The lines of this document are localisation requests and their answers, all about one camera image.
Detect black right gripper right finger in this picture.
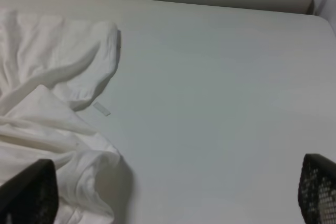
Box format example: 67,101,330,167
298,154,335,223

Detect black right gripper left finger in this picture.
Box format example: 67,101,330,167
1,159,58,223

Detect white short sleeve shirt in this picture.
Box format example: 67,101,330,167
1,9,120,223

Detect clear tape marker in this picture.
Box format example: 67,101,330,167
93,102,111,116

